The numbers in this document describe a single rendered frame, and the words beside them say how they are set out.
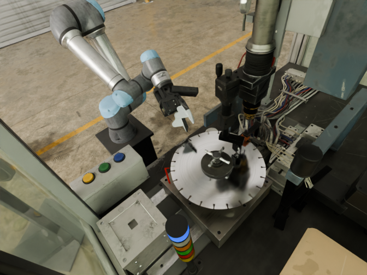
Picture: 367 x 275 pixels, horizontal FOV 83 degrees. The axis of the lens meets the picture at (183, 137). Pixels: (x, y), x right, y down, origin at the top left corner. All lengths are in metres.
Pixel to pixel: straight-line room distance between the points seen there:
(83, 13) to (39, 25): 5.32
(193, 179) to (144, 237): 0.23
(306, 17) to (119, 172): 0.75
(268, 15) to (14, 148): 0.62
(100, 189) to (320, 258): 0.80
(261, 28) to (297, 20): 0.08
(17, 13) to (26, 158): 5.79
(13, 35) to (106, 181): 5.66
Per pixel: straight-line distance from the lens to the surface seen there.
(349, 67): 0.61
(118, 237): 0.76
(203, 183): 0.71
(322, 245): 0.92
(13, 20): 6.29
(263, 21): 0.58
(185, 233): 0.43
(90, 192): 0.88
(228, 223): 0.77
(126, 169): 0.88
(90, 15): 1.10
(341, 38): 0.59
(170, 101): 0.82
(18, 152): 0.57
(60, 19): 1.05
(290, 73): 1.56
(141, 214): 0.76
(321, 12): 0.57
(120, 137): 1.17
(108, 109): 1.08
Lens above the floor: 1.57
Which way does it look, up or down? 47 degrees down
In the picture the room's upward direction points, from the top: 9 degrees counter-clockwise
